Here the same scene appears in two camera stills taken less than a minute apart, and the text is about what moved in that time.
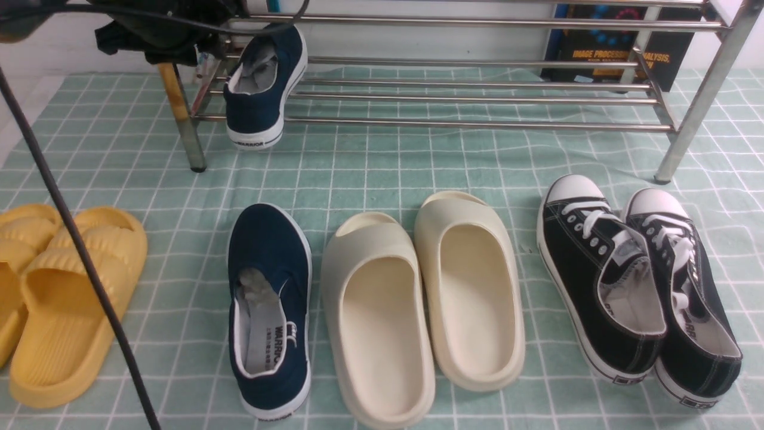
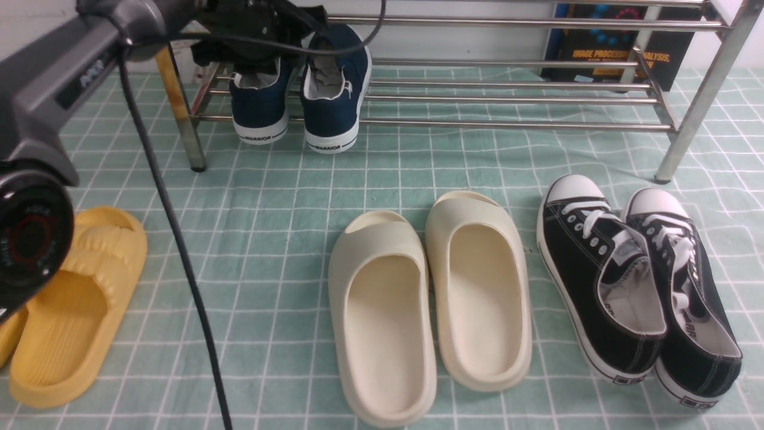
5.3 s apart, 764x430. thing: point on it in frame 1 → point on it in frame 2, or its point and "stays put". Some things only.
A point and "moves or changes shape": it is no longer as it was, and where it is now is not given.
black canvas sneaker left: (607, 278) stays put
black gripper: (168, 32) → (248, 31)
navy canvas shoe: (270, 280) → (335, 74)
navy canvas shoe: (266, 73) moves or changes shape
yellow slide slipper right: (64, 339) stays put
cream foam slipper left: (380, 321) stays put
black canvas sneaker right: (701, 357) stays put
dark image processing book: (616, 45) stays put
